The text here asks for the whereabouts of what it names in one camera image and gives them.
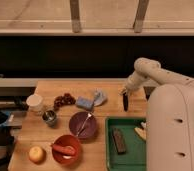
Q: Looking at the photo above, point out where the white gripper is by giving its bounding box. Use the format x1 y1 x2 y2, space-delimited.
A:
120 75 143 97

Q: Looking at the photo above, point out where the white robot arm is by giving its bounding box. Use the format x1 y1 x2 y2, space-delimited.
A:
122 57 194 171

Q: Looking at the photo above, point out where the light blue crumpled cloth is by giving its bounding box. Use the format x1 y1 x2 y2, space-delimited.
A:
94 90 107 106

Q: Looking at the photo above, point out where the silver fork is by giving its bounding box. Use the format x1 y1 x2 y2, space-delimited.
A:
76 113 92 136

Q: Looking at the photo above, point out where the dark brown rectangular block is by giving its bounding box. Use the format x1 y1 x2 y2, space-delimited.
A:
112 128 126 154

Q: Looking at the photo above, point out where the bunch of dark grapes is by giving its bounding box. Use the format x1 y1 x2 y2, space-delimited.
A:
53 93 76 111

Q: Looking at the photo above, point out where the green plastic tray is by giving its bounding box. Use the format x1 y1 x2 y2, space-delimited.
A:
105 117 147 171

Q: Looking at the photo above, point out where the small metal cup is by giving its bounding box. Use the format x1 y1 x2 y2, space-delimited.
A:
42 110 57 127

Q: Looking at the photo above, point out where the red bowl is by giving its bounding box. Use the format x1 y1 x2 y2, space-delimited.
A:
51 135 81 165

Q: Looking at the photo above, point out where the red sausage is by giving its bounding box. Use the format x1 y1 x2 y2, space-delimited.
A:
51 144 76 156

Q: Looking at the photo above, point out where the white cup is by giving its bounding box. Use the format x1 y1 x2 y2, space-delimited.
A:
26 94 43 112

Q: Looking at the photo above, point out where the yellow apple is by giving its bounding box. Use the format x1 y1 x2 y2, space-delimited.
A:
29 146 45 163

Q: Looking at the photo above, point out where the right window frame post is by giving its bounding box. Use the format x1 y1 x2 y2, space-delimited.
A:
133 0 149 33

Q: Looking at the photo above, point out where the window frame post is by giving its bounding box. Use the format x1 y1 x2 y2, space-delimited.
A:
70 0 81 33
133 0 149 33

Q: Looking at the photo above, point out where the left window frame post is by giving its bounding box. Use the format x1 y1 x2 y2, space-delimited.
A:
70 0 81 33

